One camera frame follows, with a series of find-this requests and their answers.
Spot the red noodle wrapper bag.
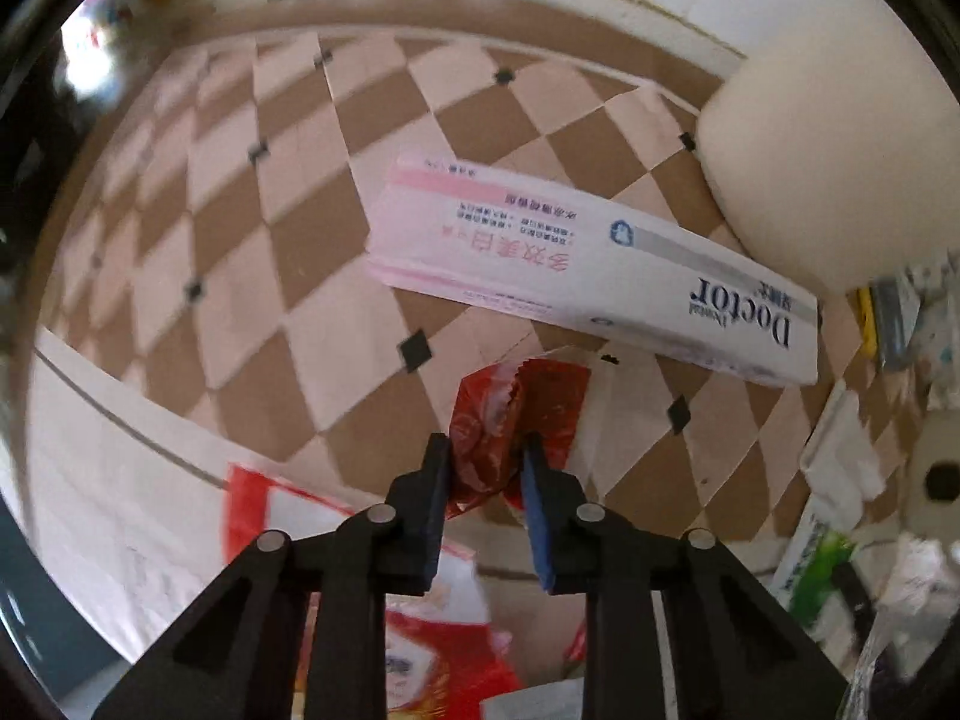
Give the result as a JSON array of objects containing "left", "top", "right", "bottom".
[{"left": 224, "top": 461, "right": 591, "bottom": 720}]

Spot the white electric kettle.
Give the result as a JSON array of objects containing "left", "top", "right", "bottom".
[{"left": 905, "top": 413, "right": 958, "bottom": 544}]

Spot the checkered counter mat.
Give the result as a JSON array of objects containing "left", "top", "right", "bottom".
[{"left": 29, "top": 0, "right": 960, "bottom": 720}]

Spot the white tissue paper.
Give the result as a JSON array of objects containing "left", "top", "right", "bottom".
[{"left": 799, "top": 382, "right": 887, "bottom": 533}]

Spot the pink white toothpaste box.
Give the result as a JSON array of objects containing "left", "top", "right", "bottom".
[{"left": 366, "top": 156, "right": 818, "bottom": 387}]

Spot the red candy wrapper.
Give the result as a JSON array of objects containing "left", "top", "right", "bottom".
[{"left": 448, "top": 358, "right": 590, "bottom": 517}]

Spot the beige chopstick holder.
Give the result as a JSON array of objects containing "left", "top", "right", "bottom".
[{"left": 697, "top": 23, "right": 958, "bottom": 296}]

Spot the green white sachet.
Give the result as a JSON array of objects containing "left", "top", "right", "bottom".
[{"left": 768, "top": 499, "right": 856, "bottom": 631}]

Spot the dark smartphone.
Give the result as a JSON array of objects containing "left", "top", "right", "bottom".
[{"left": 869, "top": 273, "right": 921, "bottom": 371}]

